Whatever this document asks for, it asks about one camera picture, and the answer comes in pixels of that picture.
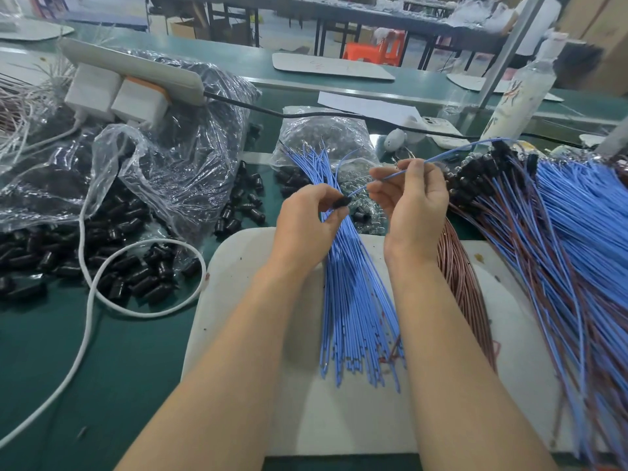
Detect person's left hand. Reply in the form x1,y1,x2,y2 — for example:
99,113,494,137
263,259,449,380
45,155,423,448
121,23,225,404
267,183,351,283

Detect person's right hand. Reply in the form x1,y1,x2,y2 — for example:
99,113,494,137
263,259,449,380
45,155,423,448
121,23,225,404
368,158,451,273

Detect bundle of blue wires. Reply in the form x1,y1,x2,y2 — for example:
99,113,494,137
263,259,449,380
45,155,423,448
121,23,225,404
285,147,406,391

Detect pile of assembled wire harnesses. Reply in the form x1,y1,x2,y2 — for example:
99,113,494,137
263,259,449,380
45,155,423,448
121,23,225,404
432,137,628,465

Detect pile of black plastic caps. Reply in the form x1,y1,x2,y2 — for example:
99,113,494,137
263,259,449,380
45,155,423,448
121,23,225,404
0,162,296,312

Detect person's left forearm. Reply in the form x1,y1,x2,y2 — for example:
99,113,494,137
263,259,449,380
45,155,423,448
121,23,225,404
116,264,317,471

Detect person's right forearm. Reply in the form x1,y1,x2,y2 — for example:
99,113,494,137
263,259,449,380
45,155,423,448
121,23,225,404
391,258,559,471

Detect white computer mouse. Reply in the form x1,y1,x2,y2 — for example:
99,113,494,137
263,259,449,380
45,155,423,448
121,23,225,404
383,128,408,153

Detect white flat device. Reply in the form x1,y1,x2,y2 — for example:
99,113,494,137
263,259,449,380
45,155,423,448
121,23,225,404
412,114,474,150

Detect small clear plastic bag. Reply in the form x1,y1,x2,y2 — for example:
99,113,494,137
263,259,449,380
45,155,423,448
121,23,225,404
273,105,382,187

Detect white paper sheet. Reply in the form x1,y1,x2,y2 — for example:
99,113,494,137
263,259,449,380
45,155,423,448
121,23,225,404
318,91,428,126

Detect white flat tray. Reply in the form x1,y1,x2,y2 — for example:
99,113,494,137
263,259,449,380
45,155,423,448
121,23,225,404
271,52,396,81
447,71,565,102
0,17,75,42

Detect large clear plastic bag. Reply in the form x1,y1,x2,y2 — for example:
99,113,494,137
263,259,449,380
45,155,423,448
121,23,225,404
0,48,261,243

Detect white spray bottle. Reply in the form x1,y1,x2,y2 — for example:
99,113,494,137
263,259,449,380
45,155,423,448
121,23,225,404
481,31,570,143

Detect orange plastic stool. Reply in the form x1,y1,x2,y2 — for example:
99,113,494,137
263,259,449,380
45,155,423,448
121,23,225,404
343,29,408,65

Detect white orange charger adapter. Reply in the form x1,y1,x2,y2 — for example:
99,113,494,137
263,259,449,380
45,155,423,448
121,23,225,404
111,76,171,128

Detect white work board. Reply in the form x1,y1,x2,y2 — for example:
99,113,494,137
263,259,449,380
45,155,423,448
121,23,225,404
181,227,590,457

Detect white power strip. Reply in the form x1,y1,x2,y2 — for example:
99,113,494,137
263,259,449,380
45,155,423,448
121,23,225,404
61,39,207,106

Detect cardboard boxes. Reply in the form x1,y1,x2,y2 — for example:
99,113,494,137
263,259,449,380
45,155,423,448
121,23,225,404
559,0,628,94

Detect blue table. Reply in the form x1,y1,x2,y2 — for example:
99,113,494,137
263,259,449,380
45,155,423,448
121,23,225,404
29,0,150,27

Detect black power cord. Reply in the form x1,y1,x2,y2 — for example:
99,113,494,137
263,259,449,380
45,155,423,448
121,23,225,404
204,90,590,148

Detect slanted metal frame post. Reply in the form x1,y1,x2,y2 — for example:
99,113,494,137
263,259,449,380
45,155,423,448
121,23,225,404
478,0,551,106

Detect short metal frame post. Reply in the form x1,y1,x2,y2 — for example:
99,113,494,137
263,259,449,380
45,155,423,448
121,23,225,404
597,117,628,158

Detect white charging cable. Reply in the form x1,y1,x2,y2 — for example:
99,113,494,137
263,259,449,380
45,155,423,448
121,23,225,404
0,117,209,449

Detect long black-frame table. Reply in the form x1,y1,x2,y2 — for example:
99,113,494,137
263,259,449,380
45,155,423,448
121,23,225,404
147,0,506,69

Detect bundle of stripped brown wires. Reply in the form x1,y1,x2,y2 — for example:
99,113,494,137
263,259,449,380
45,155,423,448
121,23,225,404
0,63,75,167

